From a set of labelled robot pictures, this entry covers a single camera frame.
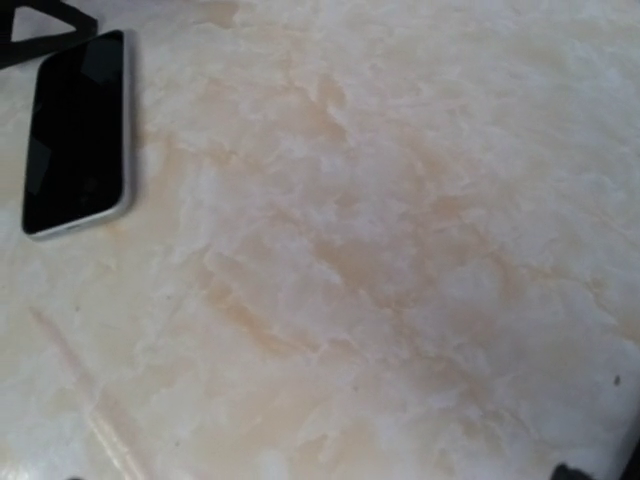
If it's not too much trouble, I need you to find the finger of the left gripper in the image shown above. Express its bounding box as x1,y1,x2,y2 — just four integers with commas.
1,0,99,70

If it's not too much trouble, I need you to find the black phone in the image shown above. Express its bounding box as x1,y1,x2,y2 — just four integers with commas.
21,30,134,239

